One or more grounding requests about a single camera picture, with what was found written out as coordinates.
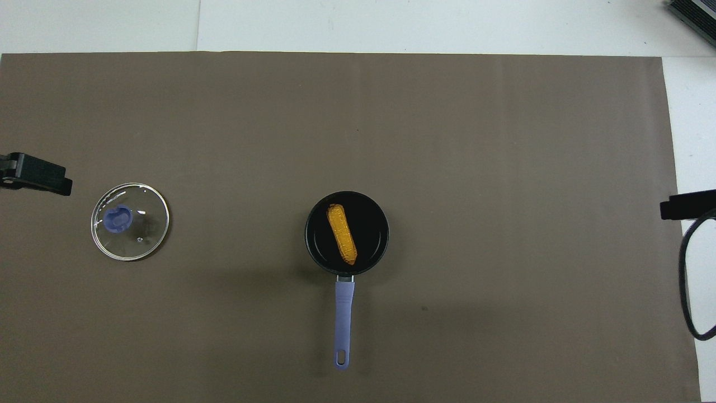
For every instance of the dark grey ribbed device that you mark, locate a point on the dark grey ribbed device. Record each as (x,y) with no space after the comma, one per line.
(699,11)

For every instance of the yellow corn cob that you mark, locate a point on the yellow corn cob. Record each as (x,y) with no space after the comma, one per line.
(341,232)

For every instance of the brown table mat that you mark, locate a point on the brown table mat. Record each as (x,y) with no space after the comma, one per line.
(224,140)

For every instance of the glass lid purple knob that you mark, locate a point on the glass lid purple knob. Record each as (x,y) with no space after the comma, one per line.
(145,235)

